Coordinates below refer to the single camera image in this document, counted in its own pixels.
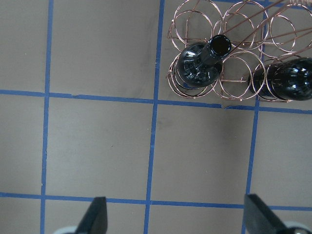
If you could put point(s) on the copper wire wine basket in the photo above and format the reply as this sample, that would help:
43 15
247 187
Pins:
258 37

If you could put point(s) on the dark wine bottle left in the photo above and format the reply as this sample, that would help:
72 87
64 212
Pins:
200 64

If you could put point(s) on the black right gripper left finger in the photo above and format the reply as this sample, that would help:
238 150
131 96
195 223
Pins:
95 220

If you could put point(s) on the dark wine bottle right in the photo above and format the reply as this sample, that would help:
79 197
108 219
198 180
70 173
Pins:
286 80

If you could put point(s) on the dark wine bottle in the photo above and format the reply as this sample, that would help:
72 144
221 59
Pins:
286 80
200 64

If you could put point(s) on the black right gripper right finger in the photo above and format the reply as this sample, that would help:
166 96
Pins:
260 219

